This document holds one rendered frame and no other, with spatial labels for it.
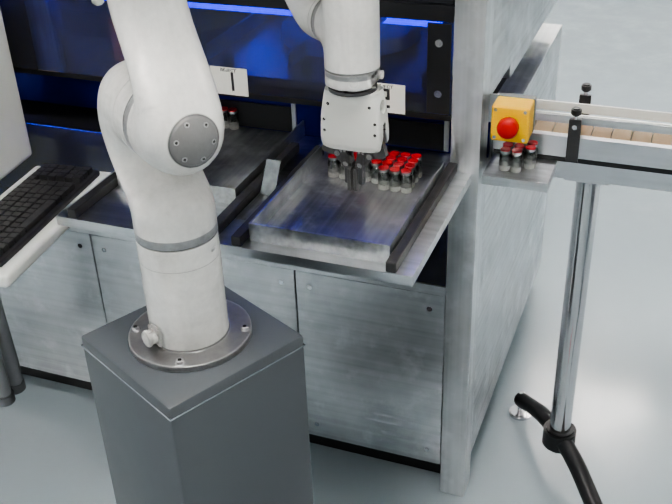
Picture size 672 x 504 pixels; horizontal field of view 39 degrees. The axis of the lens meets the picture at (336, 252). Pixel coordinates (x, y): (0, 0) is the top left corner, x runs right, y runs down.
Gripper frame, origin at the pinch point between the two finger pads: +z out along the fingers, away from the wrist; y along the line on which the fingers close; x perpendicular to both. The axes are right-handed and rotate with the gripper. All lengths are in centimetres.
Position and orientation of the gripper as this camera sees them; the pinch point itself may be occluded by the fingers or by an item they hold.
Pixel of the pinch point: (355, 176)
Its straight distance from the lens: 151.6
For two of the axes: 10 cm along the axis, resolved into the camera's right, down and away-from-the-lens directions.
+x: -3.6, 4.9, -8.0
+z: 0.4, 8.6, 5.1
